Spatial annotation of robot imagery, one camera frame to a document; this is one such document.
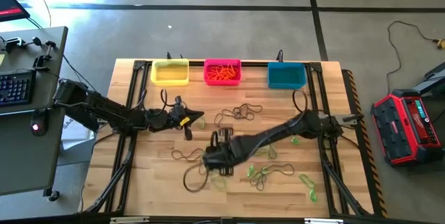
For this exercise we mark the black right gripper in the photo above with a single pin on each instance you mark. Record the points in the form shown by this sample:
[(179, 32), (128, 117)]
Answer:
[(222, 154)]

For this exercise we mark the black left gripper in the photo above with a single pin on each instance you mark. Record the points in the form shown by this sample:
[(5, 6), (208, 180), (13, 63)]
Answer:
[(175, 118)]

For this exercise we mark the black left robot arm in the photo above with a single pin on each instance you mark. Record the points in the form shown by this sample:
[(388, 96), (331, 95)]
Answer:
[(104, 109)]

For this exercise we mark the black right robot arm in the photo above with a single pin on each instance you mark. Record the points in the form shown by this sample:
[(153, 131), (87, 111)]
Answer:
[(278, 135)]

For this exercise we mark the small yellow gripper tag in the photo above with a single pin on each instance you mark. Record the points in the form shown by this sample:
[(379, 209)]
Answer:
[(185, 121)]

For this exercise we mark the yellow plastic basket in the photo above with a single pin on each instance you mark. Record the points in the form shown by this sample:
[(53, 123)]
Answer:
[(170, 72)]

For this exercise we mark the pink plastic basket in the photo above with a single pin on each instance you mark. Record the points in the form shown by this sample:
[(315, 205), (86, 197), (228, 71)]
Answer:
[(208, 64)]

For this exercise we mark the blue plastic basket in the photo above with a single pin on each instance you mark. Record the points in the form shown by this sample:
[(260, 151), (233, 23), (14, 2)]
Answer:
[(286, 74)]

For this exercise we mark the yellow black hazard strip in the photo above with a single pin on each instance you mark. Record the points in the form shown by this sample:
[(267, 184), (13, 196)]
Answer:
[(372, 168)]

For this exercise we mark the black computer mouse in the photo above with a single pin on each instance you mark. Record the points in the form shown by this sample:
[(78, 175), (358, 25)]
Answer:
[(39, 123)]

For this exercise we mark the black desk caster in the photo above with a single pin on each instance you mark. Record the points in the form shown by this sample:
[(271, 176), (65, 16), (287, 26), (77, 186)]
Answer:
[(54, 196)]

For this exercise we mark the black desk clamp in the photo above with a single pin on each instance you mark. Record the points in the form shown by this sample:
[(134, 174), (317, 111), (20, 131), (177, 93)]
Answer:
[(14, 42), (43, 58)]

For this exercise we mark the grey side desk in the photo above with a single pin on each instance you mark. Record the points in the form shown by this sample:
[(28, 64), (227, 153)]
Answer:
[(21, 154)]

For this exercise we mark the red and black power station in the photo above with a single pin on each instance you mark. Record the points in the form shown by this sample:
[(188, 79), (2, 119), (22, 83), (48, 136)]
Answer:
[(400, 130)]

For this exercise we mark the black backlit keyboard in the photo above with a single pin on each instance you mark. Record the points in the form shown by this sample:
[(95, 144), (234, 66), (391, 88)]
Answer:
[(15, 88)]

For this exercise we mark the grey equipment case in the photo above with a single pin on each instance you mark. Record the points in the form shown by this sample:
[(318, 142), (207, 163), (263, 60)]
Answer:
[(432, 81)]

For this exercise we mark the black monitor with red stripe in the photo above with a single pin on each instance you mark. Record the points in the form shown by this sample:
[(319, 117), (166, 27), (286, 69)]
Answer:
[(8, 5)]

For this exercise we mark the black aluminium table frame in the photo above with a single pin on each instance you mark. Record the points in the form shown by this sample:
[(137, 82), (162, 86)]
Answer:
[(255, 63)]

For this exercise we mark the silver metal bracket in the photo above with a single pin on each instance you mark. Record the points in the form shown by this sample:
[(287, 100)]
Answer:
[(128, 220), (323, 221)]

